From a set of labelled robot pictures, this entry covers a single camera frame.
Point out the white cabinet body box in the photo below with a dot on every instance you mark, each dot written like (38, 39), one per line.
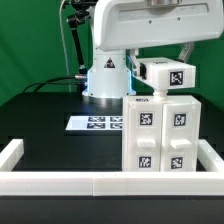
(160, 135)

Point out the white cabinet top block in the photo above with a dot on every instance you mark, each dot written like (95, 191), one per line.
(163, 74)

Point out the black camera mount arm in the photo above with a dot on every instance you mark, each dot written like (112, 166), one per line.
(74, 21)

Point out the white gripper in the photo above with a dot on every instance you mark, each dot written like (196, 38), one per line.
(129, 24)

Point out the white marker base plate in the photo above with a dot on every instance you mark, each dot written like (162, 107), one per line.
(83, 123)

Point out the white cabinet door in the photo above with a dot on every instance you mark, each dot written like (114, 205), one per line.
(141, 135)
(180, 133)

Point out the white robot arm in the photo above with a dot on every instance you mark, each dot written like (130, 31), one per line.
(111, 72)

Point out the white U-shaped fence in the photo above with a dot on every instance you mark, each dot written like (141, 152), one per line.
(207, 182)

